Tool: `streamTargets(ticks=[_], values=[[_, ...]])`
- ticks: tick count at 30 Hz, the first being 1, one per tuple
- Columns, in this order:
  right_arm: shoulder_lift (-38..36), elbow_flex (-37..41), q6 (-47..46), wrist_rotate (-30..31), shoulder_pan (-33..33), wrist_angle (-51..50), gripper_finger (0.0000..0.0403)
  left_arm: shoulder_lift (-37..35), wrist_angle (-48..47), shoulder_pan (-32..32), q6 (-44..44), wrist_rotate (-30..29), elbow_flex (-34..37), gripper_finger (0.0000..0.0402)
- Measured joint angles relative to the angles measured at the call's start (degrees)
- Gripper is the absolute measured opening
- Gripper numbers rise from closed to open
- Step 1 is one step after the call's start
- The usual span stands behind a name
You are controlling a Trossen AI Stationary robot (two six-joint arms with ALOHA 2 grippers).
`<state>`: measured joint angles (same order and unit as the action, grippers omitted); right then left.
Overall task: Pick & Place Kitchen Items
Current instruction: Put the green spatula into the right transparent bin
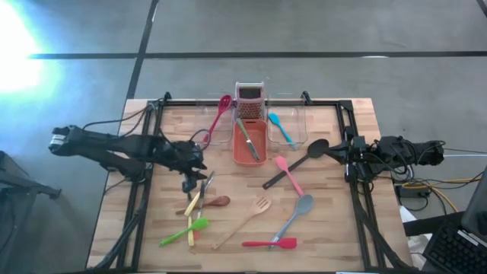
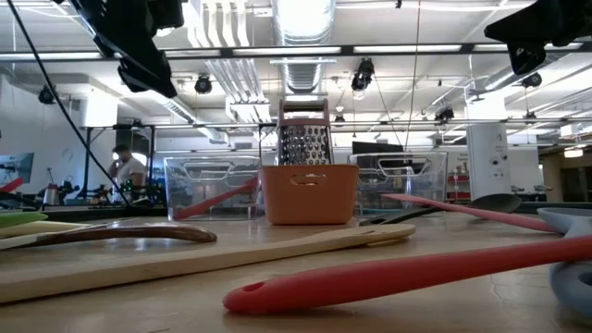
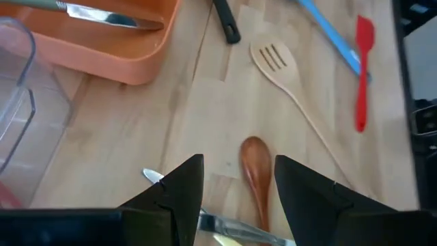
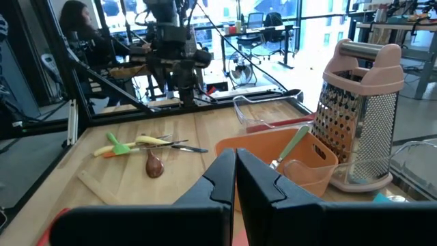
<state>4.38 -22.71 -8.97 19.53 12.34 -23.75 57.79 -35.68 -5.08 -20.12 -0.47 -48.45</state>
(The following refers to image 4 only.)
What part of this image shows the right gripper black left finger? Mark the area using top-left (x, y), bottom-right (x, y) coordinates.
top-left (49, 148), bottom-right (236, 246)

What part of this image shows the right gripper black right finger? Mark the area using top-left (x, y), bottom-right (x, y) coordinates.
top-left (236, 148), bottom-right (437, 246)

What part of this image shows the dark brown wooden spoon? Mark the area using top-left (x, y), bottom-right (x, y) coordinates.
top-left (139, 133), bottom-right (165, 179)

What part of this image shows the light wooden spatula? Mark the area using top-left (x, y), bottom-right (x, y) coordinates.
top-left (76, 169), bottom-right (121, 206)

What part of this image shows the green-handled table knife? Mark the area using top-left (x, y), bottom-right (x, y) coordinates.
top-left (268, 124), bottom-right (311, 171)

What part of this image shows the orange-handled table knife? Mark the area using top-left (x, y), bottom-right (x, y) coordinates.
top-left (101, 139), bottom-right (189, 159)

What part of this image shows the red long-handled utensil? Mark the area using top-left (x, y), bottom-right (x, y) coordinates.
top-left (244, 113), bottom-right (315, 135)

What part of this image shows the clear plastic storage bin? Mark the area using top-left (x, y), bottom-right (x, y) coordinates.
top-left (282, 139), bottom-right (437, 202)
top-left (233, 89), bottom-right (305, 131)

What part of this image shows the orange plastic bin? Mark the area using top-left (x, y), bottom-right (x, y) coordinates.
top-left (214, 127), bottom-right (339, 213)

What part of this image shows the pink steel box grater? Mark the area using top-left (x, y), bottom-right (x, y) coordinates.
top-left (311, 38), bottom-right (406, 193)

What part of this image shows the floor fan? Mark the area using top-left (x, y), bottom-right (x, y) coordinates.
top-left (227, 51), bottom-right (259, 88)

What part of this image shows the white handheld device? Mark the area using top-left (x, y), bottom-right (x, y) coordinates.
top-left (40, 53), bottom-right (65, 85)

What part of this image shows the background office desk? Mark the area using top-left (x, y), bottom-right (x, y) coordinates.
top-left (220, 23), bottom-right (300, 69)

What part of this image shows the black office chair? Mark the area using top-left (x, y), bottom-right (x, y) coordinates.
top-left (237, 12), bottom-right (266, 64)
top-left (264, 12), bottom-right (294, 57)

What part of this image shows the grey workbench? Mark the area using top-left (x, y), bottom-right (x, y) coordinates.
top-left (348, 10), bottom-right (437, 100)

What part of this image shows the person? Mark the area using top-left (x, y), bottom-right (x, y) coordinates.
top-left (58, 0), bottom-right (153, 107)

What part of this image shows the silver metal bracket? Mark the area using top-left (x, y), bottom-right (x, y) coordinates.
top-left (66, 98), bottom-right (79, 148)

